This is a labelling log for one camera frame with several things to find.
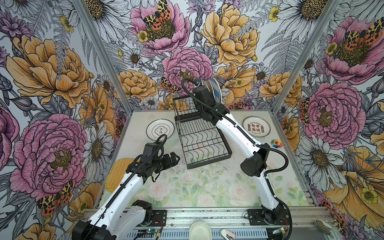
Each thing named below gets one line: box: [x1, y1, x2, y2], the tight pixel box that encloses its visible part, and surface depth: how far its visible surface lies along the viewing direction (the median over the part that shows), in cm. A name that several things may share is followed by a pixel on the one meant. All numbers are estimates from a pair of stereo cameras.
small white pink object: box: [221, 228, 236, 240], surface depth 70 cm
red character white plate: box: [242, 116, 271, 138], surface depth 114 cm
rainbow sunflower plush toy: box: [271, 139, 288, 148], surface depth 104 cm
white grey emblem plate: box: [146, 118, 175, 141], surface depth 113 cm
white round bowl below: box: [189, 221, 213, 240], surface depth 71 cm
